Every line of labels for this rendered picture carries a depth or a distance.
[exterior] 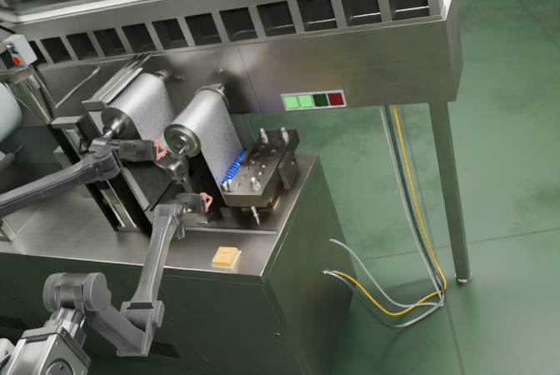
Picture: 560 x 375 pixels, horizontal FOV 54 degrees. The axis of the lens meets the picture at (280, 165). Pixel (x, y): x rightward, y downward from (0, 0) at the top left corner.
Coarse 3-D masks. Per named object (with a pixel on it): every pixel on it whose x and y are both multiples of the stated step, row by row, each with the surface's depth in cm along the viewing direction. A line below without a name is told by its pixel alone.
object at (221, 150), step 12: (228, 120) 213; (216, 132) 205; (228, 132) 213; (204, 144) 198; (216, 144) 205; (228, 144) 213; (240, 144) 221; (204, 156) 198; (216, 156) 205; (228, 156) 213; (216, 168) 205; (228, 168) 213; (216, 180) 205
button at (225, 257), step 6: (222, 252) 192; (228, 252) 191; (234, 252) 191; (216, 258) 191; (222, 258) 190; (228, 258) 189; (234, 258) 191; (216, 264) 191; (222, 264) 189; (228, 264) 188
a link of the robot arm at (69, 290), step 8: (64, 280) 110; (72, 280) 110; (80, 280) 110; (56, 288) 109; (64, 288) 109; (72, 288) 108; (80, 288) 108; (64, 296) 109; (72, 296) 109; (80, 296) 109; (64, 304) 109; (72, 304) 109; (80, 304) 109; (88, 312) 111; (88, 320) 111
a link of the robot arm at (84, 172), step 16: (96, 160) 160; (112, 160) 162; (48, 176) 160; (64, 176) 158; (80, 176) 159; (96, 176) 161; (112, 176) 163; (16, 192) 156; (32, 192) 156; (48, 192) 158; (0, 208) 154; (16, 208) 156; (0, 224) 157
